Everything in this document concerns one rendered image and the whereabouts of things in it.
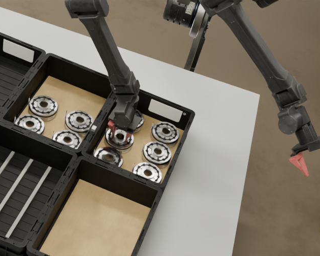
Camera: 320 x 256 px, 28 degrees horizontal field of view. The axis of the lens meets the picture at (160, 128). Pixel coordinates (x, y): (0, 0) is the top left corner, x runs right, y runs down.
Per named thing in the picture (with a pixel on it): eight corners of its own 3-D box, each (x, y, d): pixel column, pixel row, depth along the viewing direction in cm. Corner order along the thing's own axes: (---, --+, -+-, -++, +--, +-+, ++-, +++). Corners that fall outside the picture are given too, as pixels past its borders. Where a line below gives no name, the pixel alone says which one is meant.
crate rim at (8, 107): (47, 56, 240) (48, 51, 238) (120, 86, 238) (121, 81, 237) (-5, 124, 212) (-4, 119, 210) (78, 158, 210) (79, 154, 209)
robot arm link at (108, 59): (102, -13, 177) (67, -10, 181) (98, 2, 174) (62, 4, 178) (143, 83, 211) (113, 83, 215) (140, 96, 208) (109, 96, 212)
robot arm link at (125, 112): (137, 76, 208) (113, 77, 210) (128, 99, 200) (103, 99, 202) (145, 104, 216) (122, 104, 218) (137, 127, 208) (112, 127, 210)
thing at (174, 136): (158, 118, 238) (158, 117, 238) (182, 130, 237) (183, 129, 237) (148, 135, 232) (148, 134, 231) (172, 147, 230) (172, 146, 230)
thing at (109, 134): (113, 123, 231) (113, 122, 231) (137, 135, 230) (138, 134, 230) (100, 140, 225) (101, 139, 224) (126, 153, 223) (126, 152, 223)
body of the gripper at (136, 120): (133, 133, 218) (137, 119, 213) (106, 121, 219) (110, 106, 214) (140, 121, 223) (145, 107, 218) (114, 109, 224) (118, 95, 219)
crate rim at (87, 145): (120, 86, 238) (121, 81, 237) (194, 116, 237) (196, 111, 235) (78, 158, 210) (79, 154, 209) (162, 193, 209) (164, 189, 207)
